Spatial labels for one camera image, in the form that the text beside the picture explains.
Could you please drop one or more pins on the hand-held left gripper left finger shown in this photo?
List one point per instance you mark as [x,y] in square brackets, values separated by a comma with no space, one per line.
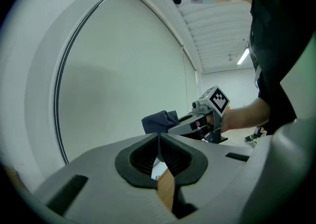
[103,183]

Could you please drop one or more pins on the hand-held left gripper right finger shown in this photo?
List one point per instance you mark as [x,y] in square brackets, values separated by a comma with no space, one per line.
[217,168]

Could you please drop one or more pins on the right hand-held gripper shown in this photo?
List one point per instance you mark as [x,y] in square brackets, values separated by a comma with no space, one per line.
[218,100]

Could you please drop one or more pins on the dark blue cloth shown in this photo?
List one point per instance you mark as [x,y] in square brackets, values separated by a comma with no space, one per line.
[158,122]

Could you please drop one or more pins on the person's right forearm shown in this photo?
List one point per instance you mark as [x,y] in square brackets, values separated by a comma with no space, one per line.
[247,117]

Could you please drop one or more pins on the person's right hand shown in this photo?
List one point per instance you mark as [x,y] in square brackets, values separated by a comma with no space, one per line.
[209,123]

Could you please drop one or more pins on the black grey sneaker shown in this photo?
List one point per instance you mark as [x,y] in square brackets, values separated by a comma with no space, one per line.
[250,138]

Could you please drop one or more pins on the white roller blind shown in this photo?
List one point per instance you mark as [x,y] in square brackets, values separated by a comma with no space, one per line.
[123,70]

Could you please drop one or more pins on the ceiling light strip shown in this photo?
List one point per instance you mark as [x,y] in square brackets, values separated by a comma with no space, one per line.
[243,56]

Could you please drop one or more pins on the person's black clothed body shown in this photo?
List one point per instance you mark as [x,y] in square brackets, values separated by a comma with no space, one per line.
[276,33]

